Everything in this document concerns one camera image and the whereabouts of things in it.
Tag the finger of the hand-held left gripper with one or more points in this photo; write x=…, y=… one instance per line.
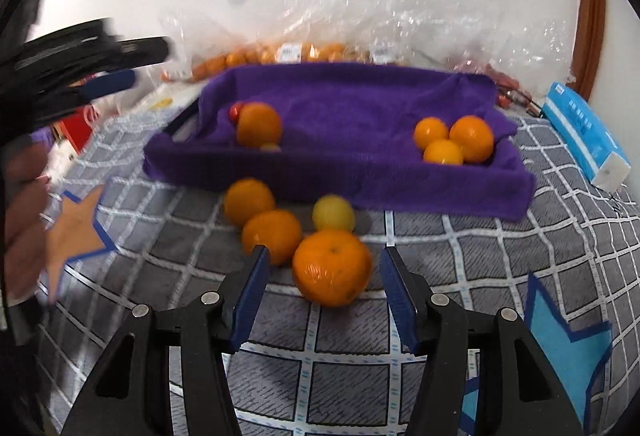
x=110, y=82
x=130, y=50

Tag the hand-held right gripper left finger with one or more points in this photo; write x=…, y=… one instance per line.
x=250, y=301

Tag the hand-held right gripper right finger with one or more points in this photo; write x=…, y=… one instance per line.
x=400, y=301

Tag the large orange tangerine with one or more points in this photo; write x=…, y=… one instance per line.
x=331, y=273
x=258, y=123

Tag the small red tomato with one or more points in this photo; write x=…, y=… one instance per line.
x=234, y=112

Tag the purple towel lined tray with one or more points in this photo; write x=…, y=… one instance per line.
x=340, y=136

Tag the person's left hand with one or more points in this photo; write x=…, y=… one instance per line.
x=25, y=216

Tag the red paper bag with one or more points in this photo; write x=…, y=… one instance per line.
x=75, y=126

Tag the clear plastic bag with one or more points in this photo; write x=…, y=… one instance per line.
x=480, y=16
x=200, y=41
x=330, y=1

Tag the grey checked bedsheet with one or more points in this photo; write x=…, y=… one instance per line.
x=350, y=386

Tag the yellow green plum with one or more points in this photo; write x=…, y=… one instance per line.
x=333, y=213

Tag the pile of bagged oranges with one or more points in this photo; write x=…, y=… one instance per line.
x=260, y=53

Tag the bagged red cherry tomatoes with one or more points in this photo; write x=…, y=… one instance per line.
x=500, y=76

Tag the blue tissue pack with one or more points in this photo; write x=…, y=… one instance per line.
x=585, y=136

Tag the brown wooden door frame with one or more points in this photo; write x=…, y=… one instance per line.
x=591, y=16

